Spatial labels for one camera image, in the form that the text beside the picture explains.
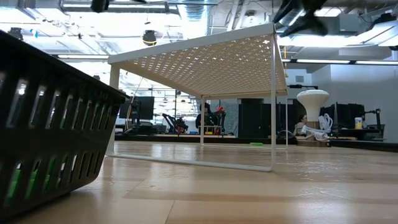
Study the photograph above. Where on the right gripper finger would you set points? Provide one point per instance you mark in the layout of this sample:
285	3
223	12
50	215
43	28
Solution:
295	11
314	26

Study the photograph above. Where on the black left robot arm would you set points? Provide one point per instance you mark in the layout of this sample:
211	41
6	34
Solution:
99	4

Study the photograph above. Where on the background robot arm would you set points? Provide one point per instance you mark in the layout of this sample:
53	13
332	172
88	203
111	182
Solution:
177	124
219	116

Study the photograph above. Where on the black desk monitors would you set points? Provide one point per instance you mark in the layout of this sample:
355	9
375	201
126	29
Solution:
345	115

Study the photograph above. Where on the ceiling light strip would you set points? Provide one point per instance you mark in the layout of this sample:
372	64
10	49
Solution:
84	56
323	61
376	62

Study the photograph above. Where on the person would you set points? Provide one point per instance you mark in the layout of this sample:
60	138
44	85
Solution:
301	123
203	119

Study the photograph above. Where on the white yellow canister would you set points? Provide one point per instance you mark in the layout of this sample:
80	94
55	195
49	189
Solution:
358	123

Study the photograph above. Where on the white perforated metal shelf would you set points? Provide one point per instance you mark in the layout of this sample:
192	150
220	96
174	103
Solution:
192	43

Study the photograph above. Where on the black partition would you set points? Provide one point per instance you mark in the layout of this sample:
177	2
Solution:
255	118

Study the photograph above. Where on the black monitor stand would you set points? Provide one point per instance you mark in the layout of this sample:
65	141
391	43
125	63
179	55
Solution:
377	119

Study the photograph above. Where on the black ceiling dome device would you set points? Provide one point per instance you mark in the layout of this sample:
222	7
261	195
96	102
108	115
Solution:
149	37
15	32

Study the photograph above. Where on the black background monitor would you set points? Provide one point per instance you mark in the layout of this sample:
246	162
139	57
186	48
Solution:
140	107

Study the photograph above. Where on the black slotted plastic basket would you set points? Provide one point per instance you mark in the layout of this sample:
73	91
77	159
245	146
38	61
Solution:
62	140

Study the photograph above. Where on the silver spiral ventilation duct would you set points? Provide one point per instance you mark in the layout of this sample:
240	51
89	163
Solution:
196	18

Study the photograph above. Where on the black aluminium table frame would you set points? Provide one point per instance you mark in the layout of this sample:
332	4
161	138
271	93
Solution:
174	139

